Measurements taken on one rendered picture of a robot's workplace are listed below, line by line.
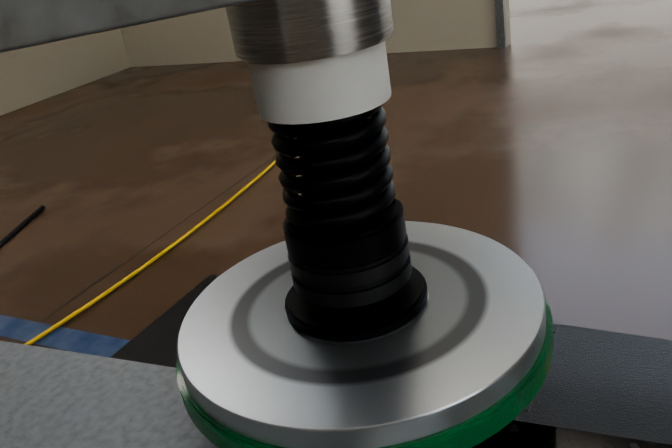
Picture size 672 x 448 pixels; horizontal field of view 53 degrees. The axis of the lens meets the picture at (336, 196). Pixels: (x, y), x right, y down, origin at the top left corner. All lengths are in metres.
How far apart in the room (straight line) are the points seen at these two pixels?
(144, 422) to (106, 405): 0.04
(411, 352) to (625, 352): 1.44
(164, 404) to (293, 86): 0.23
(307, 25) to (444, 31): 4.96
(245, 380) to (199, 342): 0.05
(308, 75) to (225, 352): 0.16
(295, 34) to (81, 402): 0.29
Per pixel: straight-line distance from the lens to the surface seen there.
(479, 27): 5.18
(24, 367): 0.55
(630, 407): 1.62
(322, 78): 0.31
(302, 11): 0.30
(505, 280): 0.40
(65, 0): 0.29
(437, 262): 0.43
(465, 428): 0.33
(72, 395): 0.50
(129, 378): 0.49
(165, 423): 0.44
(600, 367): 1.72
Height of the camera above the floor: 1.07
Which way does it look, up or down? 23 degrees down
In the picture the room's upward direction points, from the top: 9 degrees counter-clockwise
